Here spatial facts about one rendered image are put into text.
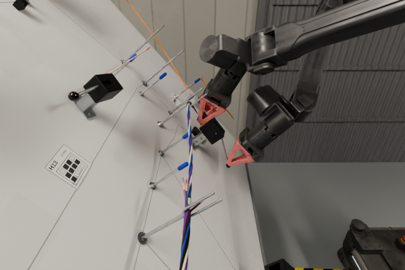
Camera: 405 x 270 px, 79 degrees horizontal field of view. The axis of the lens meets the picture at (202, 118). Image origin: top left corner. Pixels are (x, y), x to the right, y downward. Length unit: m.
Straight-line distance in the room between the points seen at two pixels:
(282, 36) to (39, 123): 0.43
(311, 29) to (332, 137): 2.01
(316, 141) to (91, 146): 2.17
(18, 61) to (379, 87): 2.30
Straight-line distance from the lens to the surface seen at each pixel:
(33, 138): 0.38
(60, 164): 0.38
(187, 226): 0.34
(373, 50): 2.25
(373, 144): 2.71
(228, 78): 0.58
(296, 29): 0.52
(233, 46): 0.53
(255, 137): 0.64
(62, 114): 0.43
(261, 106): 0.64
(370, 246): 1.69
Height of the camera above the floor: 1.49
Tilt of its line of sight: 29 degrees down
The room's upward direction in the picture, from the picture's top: straight up
